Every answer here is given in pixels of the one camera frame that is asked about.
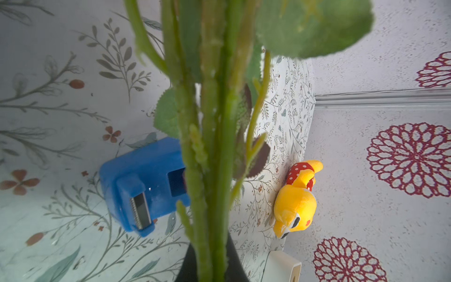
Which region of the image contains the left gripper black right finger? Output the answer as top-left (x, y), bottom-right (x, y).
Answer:
top-left (225, 235), bottom-right (249, 282)

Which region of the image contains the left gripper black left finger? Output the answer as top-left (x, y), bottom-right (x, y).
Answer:
top-left (175, 245), bottom-right (198, 282)

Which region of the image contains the blue tape dispenser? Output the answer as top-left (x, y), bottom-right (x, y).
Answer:
top-left (99, 137), bottom-right (190, 237)

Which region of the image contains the pink artificial flower bouquet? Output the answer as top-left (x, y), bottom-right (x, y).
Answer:
top-left (124, 1), bottom-right (374, 282)

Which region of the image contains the wooden lid tissue box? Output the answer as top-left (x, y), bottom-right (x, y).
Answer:
top-left (262, 250), bottom-right (302, 282)

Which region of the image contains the yellow plush toy red hat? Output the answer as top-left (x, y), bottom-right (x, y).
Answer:
top-left (273, 160), bottom-right (324, 239)

